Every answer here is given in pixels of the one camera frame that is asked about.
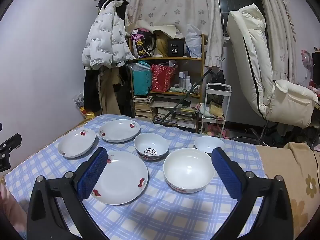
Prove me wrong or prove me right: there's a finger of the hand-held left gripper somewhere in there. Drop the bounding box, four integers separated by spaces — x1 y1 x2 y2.
0 133 22 173

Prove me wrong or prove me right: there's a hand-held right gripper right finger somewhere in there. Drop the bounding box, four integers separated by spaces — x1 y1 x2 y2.
211 147 293 240

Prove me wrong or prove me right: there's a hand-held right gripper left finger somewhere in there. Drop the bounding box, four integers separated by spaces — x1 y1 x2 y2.
26 147 108 240

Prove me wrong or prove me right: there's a white cherry-print plate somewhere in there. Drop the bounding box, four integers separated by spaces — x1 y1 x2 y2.
92 151 149 205
98 119 141 143
58 128 96 158

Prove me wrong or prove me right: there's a shallow plain white bowl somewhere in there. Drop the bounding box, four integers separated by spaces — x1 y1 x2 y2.
194 136 226 154

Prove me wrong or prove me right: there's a large white printed bowl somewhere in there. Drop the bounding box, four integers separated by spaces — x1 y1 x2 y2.
163 148 216 194

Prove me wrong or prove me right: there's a red patterned bowl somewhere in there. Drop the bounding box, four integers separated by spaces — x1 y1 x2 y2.
134 133 169 162

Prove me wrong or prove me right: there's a person's left forearm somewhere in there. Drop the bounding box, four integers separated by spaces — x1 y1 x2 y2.
0 180 28 240

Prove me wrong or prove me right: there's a yellow red packet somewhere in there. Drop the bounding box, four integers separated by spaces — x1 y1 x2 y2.
79 107 96 119

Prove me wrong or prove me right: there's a beige floral blanket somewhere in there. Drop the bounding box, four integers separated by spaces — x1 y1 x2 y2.
256 142 320 240

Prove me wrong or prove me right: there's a beige box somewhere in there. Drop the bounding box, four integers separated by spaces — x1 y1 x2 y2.
209 102 226 117

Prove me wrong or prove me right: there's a patterned plastic bag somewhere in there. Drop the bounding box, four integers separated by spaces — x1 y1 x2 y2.
73 91 88 113

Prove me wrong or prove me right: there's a blue checked sheet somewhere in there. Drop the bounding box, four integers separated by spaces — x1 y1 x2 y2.
5 114 269 240

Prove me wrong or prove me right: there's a white trolley cart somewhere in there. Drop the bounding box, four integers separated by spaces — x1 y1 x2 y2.
200 82 232 134

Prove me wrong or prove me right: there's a pile of magazines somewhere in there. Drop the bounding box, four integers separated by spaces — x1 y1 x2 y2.
151 100 198 130

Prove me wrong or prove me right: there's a dark hanging coat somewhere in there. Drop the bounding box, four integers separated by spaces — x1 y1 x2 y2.
84 67 103 113

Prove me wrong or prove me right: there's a stack of old books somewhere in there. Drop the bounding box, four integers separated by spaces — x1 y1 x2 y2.
132 95 154 119

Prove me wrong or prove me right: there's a beige hanging garment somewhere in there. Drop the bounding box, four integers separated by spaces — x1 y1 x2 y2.
99 66 131 117

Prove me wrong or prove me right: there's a black pole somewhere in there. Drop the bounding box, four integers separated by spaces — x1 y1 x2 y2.
160 69 213 125

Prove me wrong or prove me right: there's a teal bag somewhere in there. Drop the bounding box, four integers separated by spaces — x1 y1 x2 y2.
131 61 152 96

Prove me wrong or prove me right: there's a red patterned bag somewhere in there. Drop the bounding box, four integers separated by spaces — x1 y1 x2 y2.
151 64 175 93

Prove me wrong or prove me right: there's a wooden shelf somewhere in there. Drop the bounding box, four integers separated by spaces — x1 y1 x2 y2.
129 34 208 100

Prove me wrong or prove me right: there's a white puffer jacket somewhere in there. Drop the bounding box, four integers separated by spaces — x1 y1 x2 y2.
82 0 137 70

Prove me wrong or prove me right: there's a black box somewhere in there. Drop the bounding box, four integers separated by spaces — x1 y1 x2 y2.
167 39 186 57

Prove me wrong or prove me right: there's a white plastic bag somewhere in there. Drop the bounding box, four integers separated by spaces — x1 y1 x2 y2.
185 24 202 58

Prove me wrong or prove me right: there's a cartoon printed bag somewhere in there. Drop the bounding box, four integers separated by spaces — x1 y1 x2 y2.
130 29 157 58

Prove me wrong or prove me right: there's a small pink fan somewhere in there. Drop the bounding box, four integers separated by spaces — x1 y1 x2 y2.
301 49 314 66

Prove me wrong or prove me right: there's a narrow floral curtain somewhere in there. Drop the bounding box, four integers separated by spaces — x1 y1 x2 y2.
255 0 300 80

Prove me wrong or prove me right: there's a dark window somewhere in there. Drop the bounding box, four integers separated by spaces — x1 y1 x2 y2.
215 0 265 40

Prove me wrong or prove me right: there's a wide floral curtain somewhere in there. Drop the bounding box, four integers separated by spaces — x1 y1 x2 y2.
127 0 225 69

